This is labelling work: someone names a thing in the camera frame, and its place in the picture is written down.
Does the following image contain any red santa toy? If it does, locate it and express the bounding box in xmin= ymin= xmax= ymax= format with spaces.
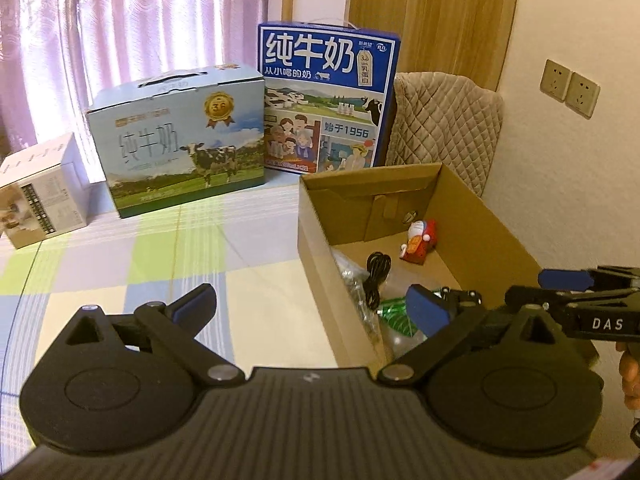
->
xmin=400 ymin=220 xmax=437 ymax=264

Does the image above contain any black cable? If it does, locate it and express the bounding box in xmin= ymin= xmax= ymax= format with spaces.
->
xmin=361 ymin=251 xmax=394 ymax=311

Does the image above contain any silver foil pouch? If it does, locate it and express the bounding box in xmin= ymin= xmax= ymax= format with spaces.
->
xmin=378 ymin=284 xmax=451 ymax=358

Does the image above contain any right hand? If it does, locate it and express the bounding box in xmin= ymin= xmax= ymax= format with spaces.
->
xmin=615 ymin=341 xmax=640 ymax=411

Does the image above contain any brown cardboard box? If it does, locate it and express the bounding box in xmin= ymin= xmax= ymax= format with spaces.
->
xmin=297 ymin=164 xmax=540 ymax=372

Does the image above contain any clear bag of screws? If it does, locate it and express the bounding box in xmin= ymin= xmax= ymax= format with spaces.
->
xmin=331 ymin=248 xmax=381 ymax=344

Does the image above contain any checkered bed sheet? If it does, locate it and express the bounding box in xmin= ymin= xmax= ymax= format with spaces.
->
xmin=0 ymin=173 xmax=342 ymax=411

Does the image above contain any quilted beige chair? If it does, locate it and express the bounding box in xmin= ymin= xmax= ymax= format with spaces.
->
xmin=385 ymin=72 xmax=503 ymax=196

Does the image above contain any white grey small box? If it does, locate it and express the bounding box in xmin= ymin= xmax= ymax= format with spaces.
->
xmin=1 ymin=134 xmax=90 ymax=249

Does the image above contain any light blue milk carton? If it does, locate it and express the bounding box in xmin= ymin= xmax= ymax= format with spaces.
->
xmin=86 ymin=64 xmax=265 ymax=218

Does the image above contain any dark blue milk carton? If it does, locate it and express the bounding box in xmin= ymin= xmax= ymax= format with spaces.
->
xmin=257 ymin=22 xmax=400 ymax=174

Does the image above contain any wooden door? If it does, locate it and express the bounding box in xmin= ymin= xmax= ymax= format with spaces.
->
xmin=345 ymin=0 xmax=518 ymax=90

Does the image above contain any pink curtain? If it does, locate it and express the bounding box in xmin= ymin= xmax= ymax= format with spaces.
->
xmin=1 ymin=0 xmax=268 ymax=181

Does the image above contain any beige wall socket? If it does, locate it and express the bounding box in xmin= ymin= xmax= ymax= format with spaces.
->
xmin=539 ymin=58 xmax=573 ymax=102
xmin=565 ymin=73 xmax=601 ymax=119

